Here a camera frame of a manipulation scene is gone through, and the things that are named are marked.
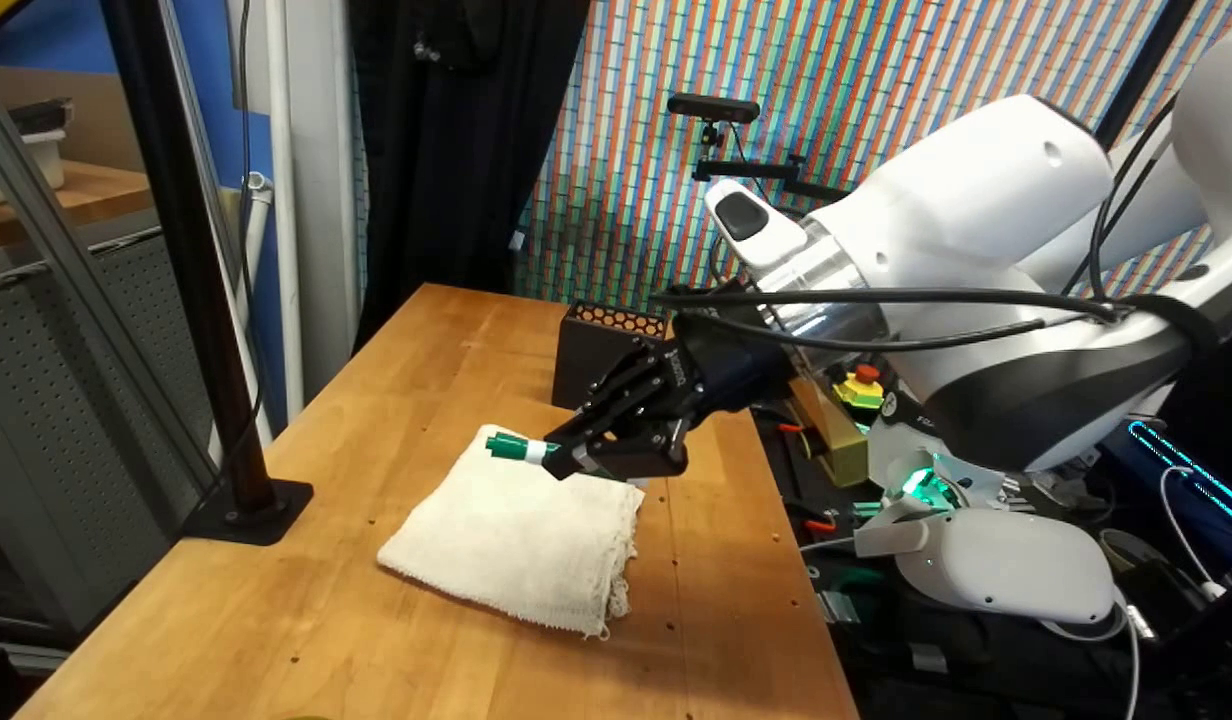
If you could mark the yellow red emergency stop button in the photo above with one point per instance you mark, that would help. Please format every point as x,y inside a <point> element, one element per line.
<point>856,391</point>

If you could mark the white VR headset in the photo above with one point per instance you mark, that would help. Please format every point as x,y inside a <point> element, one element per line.
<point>1008,563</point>

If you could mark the colourful patterned backdrop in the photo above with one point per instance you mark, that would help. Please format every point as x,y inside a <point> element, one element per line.
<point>617,201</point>

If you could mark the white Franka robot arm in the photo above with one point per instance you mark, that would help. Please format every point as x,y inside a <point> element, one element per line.
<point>1018,265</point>

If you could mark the teal white small device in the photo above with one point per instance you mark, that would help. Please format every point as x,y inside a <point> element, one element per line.
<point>930,486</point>

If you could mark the white cloth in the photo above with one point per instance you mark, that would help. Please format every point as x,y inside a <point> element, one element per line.
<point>510,545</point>

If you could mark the black bar camera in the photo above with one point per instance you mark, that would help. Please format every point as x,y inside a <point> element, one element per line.
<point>715,106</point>

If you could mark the grey perforated metal panel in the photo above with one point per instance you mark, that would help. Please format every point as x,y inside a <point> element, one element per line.
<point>59,400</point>

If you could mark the blue crate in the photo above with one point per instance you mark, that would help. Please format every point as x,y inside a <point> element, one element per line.
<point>1197,494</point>

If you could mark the black curtain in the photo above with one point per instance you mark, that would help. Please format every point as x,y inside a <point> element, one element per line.
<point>457,145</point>

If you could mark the black perforated box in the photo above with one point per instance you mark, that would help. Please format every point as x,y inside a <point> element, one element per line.
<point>591,347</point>

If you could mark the black pole stand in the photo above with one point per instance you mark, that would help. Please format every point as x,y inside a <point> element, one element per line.
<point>189,265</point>

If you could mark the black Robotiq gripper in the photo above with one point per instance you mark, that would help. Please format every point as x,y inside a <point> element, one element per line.
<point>730,361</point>

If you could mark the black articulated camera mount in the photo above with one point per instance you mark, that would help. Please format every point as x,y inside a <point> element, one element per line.
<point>761,170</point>

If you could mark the olive wrist camera block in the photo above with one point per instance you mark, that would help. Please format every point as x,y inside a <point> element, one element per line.
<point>829,432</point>

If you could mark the wooden shelf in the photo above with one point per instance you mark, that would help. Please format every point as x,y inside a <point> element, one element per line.
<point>68,201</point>

